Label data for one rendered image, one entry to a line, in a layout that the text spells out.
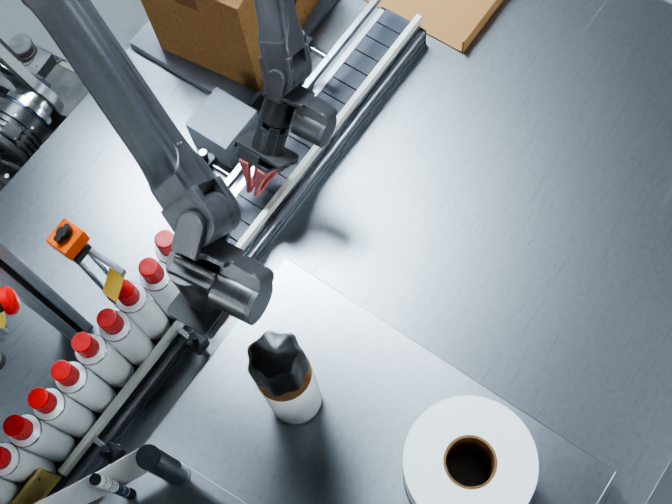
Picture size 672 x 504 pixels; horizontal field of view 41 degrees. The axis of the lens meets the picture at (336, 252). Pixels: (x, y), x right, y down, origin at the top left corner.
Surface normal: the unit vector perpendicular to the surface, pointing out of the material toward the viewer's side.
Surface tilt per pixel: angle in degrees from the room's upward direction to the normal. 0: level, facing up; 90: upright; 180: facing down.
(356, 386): 0
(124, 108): 41
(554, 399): 0
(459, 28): 0
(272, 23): 54
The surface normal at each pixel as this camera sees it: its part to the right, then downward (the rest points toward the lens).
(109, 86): -0.34, 0.27
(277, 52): -0.42, 0.55
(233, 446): -0.07, -0.36
